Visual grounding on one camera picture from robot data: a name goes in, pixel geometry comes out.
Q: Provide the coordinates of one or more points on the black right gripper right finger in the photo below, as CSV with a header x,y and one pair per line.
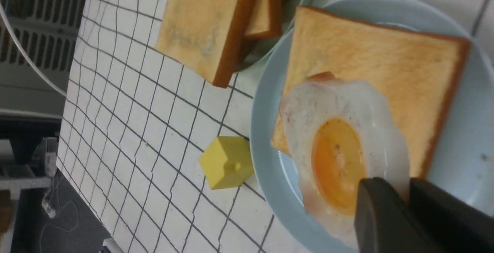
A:
x,y
453,225

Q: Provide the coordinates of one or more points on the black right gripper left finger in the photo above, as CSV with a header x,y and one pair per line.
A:
x,y
384,223

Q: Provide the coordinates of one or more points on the fried egg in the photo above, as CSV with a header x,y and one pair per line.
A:
x,y
339,132

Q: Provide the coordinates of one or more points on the light blue plate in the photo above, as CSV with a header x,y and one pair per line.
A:
x,y
463,160

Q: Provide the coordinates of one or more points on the yellow cube block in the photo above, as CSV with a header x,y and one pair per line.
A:
x,y
227,162

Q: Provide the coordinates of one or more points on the pale green plate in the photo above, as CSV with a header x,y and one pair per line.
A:
x,y
257,52

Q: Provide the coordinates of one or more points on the toast slice on green plate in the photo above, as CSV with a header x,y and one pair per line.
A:
x,y
266,20

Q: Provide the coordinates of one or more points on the white grid-pattern tablecloth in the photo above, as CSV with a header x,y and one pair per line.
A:
x,y
136,122

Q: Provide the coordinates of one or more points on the white slatted appliance background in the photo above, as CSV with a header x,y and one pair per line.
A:
x,y
46,29

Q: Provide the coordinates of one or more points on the white cable loop background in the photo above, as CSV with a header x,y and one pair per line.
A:
x,y
25,54

